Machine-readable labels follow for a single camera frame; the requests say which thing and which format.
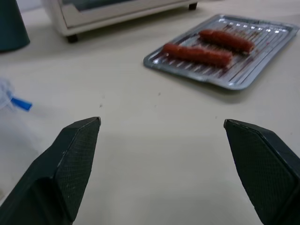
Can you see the clear plastic bag blue tag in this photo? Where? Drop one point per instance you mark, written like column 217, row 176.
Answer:
column 9, row 97

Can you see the short red sausage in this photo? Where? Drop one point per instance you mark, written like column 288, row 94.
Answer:
column 226, row 40

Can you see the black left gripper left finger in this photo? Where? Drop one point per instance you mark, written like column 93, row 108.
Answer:
column 58, row 173

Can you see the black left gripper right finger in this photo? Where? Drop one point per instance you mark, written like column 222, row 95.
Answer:
column 262, row 168

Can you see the long red sausage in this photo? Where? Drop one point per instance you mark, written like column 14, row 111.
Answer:
column 197, row 55

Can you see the silver ribbed baking tray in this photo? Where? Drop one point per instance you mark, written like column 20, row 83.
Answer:
column 225, row 50

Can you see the dark green cylindrical container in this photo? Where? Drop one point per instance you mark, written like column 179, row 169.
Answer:
column 11, row 25

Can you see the white toaster oven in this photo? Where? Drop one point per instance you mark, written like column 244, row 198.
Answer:
column 117, row 16

